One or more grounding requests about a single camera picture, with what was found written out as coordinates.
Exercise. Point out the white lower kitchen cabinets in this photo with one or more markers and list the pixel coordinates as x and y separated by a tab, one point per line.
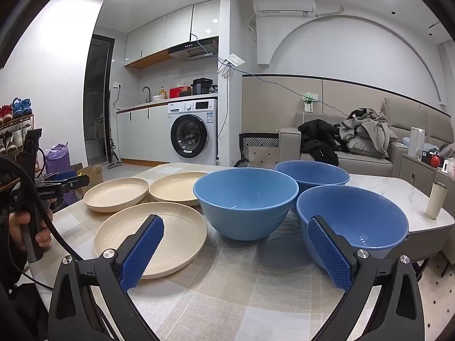
142	131

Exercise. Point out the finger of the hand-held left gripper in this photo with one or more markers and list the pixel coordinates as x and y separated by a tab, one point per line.
62	176
76	182

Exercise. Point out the black jacket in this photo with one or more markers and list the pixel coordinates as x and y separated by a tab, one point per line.
318	138

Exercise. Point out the white washing machine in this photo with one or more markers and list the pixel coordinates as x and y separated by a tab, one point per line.
193	120

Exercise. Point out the purple bag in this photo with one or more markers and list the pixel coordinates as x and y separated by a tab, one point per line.
57	160

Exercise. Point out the plaid tablecloth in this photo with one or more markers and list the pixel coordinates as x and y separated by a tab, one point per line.
248	284

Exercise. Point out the grey clothes pile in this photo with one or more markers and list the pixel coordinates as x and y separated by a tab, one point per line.
368	131

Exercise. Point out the beige tumbler cup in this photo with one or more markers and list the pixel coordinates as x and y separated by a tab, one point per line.
437	200

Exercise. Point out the metal kitchen faucet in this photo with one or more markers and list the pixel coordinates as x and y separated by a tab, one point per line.
148	92

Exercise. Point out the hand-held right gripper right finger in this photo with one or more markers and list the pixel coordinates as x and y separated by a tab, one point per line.
328	252

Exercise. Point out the white upper kitchen cabinets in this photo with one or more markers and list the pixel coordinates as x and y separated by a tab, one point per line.
156	35

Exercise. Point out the blue shoe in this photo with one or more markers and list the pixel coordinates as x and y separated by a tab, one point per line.
21	108

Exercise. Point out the black rice cooker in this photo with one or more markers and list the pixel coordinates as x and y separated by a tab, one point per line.
202	87

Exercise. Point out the red box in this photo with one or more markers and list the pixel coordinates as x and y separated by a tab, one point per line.
177	92

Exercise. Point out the dark glass cabinet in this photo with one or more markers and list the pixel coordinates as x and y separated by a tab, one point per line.
97	96

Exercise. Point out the stick vacuum cleaner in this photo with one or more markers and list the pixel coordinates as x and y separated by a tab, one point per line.
113	149

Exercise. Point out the blue bowl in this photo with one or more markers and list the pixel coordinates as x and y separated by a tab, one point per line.
312	176
245	216
362	216

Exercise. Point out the person's left hand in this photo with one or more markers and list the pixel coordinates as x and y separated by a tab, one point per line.
16	229

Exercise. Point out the wooden shoe rack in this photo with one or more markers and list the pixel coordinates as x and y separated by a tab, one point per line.
14	138

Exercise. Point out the marble coffee table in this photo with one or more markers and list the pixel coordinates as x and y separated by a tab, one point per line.
391	191

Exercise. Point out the red shoe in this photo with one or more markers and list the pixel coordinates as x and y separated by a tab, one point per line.
5	113

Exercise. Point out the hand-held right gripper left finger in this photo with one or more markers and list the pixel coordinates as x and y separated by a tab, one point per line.
144	252

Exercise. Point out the white wall network box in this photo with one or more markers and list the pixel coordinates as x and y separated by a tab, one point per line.
233	60

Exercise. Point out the cardboard box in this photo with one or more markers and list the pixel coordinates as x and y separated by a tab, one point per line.
92	176

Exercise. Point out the grey sofa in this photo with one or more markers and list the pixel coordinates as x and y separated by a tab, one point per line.
366	160

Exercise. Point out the white wall socket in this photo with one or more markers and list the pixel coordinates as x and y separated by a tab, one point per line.
309	103

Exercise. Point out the black range hood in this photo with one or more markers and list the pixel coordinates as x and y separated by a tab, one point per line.
193	49

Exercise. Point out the beige round plate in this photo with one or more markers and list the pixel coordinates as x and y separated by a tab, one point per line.
115	193
174	188
177	231

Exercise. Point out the white kitchen cabinets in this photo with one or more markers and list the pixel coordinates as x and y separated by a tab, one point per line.
156	35
142	131

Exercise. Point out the white air conditioner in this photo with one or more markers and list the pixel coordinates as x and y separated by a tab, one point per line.
284	4

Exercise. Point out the yellow bottle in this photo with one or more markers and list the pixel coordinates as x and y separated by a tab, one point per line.
162	93

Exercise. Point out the red round object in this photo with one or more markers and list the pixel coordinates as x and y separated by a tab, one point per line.
434	159

